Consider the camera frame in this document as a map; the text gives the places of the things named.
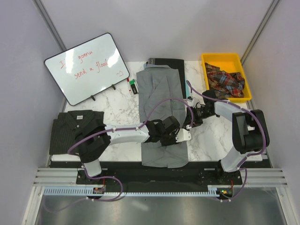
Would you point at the grey long sleeve shirt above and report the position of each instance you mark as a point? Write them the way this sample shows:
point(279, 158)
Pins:
point(156, 83)

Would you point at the plaid shirt in bin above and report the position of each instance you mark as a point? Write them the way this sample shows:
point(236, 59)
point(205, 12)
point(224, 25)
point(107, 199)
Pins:
point(224, 84)

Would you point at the yellow plastic bin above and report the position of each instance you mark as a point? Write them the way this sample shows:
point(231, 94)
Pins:
point(229, 62)

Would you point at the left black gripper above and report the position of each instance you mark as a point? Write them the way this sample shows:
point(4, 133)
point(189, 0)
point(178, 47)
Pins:
point(173, 141)

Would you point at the white whiteboard black frame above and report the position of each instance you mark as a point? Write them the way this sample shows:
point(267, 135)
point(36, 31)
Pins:
point(87, 69)

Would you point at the green black marker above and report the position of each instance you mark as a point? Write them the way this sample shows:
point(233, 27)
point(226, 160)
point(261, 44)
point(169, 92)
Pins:
point(133, 86)

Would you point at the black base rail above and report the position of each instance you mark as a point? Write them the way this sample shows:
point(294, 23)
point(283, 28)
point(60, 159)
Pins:
point(193, 177)

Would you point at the folded black striped shirt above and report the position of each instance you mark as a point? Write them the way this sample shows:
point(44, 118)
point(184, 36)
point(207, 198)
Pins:
point(67, 125)

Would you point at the black folder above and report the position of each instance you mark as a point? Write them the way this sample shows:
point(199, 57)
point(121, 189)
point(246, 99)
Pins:
point(161, 61)

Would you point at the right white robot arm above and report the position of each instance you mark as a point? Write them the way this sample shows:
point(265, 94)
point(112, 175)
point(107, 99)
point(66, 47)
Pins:
point(249, 130)

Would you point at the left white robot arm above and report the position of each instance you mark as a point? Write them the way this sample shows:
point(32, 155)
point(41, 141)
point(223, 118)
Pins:
point(91, 144)

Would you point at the white slotted cable duct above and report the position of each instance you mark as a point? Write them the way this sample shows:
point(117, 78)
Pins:
point(91, 191)

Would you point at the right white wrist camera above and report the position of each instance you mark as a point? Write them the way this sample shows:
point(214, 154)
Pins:
point(192, 101)

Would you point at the red marker pen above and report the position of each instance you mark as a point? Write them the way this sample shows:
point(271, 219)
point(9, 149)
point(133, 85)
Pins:
point(129, 85)

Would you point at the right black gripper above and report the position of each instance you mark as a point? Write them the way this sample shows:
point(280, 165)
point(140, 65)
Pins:
point(188, 120)

